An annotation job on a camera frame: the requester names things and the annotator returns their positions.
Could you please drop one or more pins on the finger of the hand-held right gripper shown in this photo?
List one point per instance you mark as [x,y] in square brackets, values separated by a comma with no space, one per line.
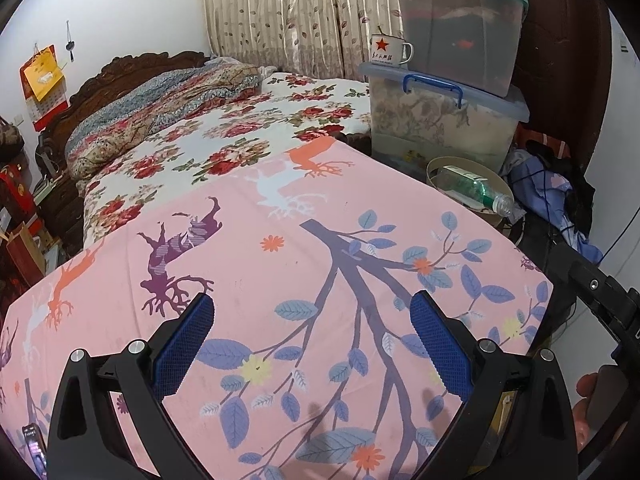
[600,295]

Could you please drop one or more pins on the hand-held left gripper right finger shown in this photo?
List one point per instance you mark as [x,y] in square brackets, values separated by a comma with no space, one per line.
[440,345]

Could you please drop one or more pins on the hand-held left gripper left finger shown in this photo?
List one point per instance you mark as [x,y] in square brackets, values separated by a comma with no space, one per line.
[182,345]

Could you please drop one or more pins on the clear green plastic bottle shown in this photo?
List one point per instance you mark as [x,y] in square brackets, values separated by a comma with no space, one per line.
[470,187]

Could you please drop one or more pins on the beige round basket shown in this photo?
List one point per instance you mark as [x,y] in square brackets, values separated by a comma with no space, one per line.
[465,163]

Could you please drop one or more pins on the person's right hand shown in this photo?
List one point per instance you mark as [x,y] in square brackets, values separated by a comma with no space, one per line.
[585,387]

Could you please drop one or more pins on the pink printed blanket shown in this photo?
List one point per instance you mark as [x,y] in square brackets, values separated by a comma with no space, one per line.
[280,280]

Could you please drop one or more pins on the blue garment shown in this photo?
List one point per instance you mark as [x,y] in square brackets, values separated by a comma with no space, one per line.
[545,180]

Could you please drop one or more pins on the dark wooden nightstand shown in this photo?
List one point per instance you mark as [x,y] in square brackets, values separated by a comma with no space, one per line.
[65,210]

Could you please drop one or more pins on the brown paper bag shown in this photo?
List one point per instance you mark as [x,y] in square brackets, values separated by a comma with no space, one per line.
[25,260]

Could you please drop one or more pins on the smartphone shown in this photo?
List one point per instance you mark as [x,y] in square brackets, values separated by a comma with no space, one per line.
[32,445]

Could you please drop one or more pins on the white floral bed sheet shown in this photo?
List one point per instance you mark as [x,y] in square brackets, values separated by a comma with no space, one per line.
[210,135]

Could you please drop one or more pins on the blue lid storage box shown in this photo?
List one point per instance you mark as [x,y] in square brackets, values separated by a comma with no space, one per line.
[425,115]

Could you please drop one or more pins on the floral patchwork quilt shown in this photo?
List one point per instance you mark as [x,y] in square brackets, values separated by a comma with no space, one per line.
[150,105]

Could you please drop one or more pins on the dark brown wardrobe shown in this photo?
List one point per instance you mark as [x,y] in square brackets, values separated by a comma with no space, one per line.
[565,50]

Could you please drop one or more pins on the brown handbag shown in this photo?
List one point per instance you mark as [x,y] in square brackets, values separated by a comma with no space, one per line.
[10,137]

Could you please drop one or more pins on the carved dark wooden headboard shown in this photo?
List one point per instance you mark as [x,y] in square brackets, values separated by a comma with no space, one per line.
[125,67]

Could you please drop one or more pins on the white enamel mug red star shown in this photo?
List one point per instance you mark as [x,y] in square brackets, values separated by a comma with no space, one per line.
[387,50]

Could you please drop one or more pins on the teal lid storage box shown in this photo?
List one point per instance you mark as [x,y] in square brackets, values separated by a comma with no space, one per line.
[450,25]

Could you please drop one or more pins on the beige leaf pattern curtain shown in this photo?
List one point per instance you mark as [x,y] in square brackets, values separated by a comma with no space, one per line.
[280,5]

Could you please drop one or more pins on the yellow red wall calendar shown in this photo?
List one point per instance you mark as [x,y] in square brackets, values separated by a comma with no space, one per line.
[42,72]

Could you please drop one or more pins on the hanging wall ornament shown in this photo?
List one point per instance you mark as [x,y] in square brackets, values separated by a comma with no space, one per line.
[70,42]

